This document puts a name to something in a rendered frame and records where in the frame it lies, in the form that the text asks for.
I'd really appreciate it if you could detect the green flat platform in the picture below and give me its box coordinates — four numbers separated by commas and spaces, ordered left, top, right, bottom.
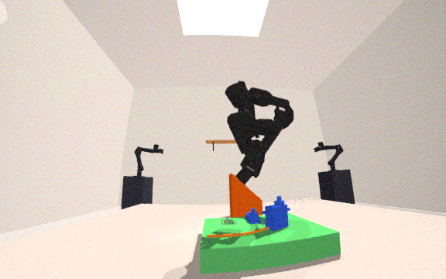
200, 208, 341, 274

